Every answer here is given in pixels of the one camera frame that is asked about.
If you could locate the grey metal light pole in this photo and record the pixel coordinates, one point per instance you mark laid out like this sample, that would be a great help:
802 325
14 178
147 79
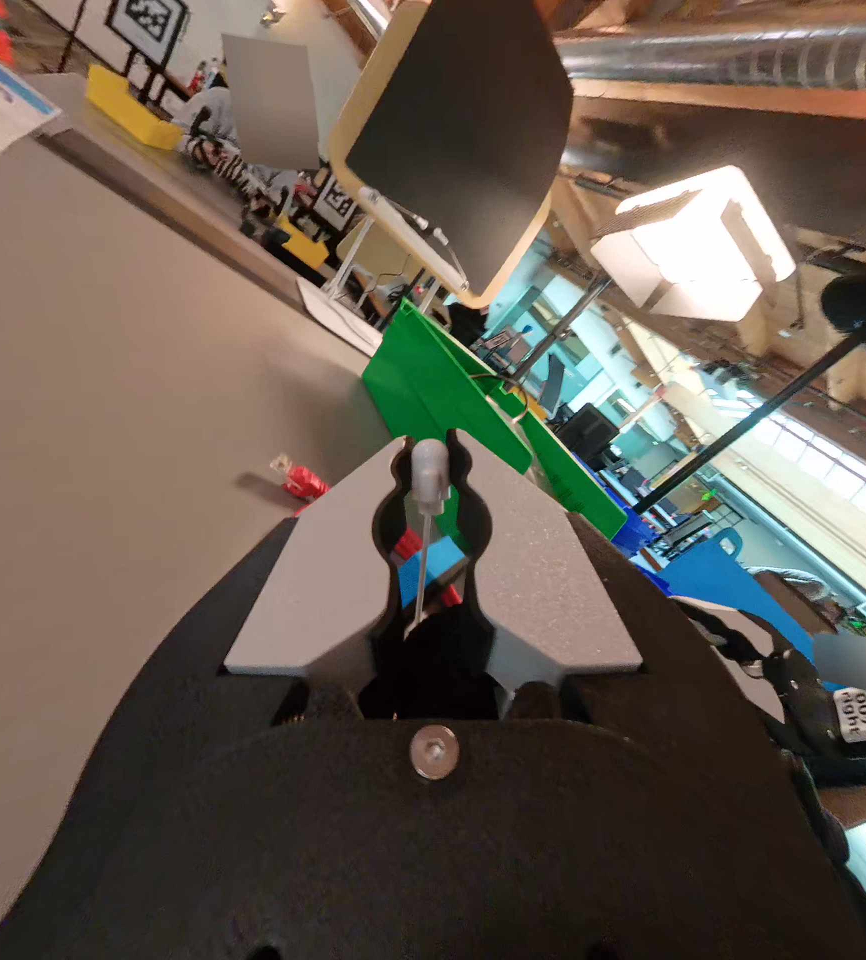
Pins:
564 326

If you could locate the yellow box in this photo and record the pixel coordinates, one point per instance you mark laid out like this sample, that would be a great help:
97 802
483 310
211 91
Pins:
302 247

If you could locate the black computer monitor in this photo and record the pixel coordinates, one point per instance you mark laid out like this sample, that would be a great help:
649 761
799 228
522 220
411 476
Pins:
587 435

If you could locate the black floor lamp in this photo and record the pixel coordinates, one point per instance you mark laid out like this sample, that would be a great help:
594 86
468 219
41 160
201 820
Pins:
763 412

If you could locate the silver spiral duct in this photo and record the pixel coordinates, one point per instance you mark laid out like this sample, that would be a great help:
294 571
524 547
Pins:
740 56

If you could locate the black board on easel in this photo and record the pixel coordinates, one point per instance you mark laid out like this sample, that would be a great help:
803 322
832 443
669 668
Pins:
463 135

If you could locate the white paper sheet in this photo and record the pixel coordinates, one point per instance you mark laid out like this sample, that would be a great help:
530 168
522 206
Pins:
339 315

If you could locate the blue plastic tote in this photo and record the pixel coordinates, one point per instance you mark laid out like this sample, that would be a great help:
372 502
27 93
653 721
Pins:
725 577

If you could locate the cardboard box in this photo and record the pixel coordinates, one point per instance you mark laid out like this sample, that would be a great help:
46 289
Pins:
800 607

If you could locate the white plastic stick tool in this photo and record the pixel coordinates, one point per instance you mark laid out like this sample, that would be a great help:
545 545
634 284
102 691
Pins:
430 472

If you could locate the yellow plastic bin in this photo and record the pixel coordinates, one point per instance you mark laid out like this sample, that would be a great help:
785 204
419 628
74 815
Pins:
133 109

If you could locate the blue black whiteboard eraser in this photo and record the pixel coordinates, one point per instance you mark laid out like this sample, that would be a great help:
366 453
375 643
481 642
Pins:
437 562

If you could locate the white lit softbox lamp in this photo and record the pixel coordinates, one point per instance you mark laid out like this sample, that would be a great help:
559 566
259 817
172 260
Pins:
695 247

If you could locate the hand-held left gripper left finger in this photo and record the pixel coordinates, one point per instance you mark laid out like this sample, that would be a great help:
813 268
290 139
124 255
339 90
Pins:
313 600

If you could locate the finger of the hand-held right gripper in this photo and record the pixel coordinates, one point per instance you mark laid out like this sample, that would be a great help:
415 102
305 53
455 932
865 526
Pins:
763 690
740 630

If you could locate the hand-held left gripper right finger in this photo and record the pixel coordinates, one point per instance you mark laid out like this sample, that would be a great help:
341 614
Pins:
553 600

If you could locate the marker tag on stand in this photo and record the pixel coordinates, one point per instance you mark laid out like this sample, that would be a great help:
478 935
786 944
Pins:
148 26
335 201

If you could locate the green plastic bin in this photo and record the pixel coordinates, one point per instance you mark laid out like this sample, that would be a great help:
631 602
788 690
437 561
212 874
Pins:
433 375

